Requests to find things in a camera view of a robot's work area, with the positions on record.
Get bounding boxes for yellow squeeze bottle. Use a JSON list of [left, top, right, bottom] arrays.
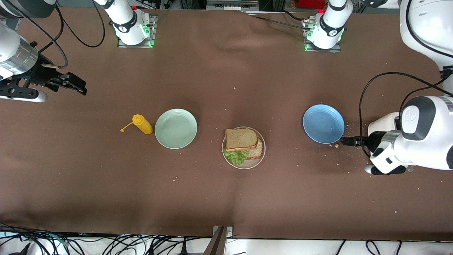
[[120, 114, 154, 135]]

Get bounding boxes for brown bread slice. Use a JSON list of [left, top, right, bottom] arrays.
[[245, 137, 264, 160], [225, 128, 258, 152]]

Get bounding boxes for green lettuce leaf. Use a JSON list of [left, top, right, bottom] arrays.
[[222, 147, 250, 166]]

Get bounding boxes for blue plate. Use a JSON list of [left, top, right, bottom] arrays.
[[303, 104, 345, 145]]

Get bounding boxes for beige plate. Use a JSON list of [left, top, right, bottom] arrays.
[[222, 127, 266, 170]]

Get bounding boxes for mint green plate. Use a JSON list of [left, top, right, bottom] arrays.
[[155, 108, 198, 149]]

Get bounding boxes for white toaster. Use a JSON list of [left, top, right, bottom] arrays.
[[368, 112, 413, 173]]

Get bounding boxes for brown tablecloth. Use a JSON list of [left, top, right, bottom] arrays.
[[0, 7, 453, 242]]

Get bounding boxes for red box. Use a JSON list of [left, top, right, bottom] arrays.
[[299, 0, 326, 9]]

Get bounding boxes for dark grey metal bar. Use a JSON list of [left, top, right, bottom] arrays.
[[203, 227, 225, 255]]

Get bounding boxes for grey power strip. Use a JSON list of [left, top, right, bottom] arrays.
[[207, 0, 259, 10]]

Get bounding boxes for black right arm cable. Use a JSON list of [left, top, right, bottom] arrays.
[[11, 0, 106, 70]]

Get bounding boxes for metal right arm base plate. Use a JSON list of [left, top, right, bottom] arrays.
[[117, 14, 157, 49]]

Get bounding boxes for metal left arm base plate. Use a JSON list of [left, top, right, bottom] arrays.
[[304, 19, 342, 53]]

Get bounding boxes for black cable on tablecloth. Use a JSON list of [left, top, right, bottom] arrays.
[[248, 10, 312, 30]]

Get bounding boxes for silver metal bracket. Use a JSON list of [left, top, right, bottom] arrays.
[[212, 226, 234, 238]]

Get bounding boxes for tangled black floor cables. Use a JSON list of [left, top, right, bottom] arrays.
[[0, 222, 248, 255]]

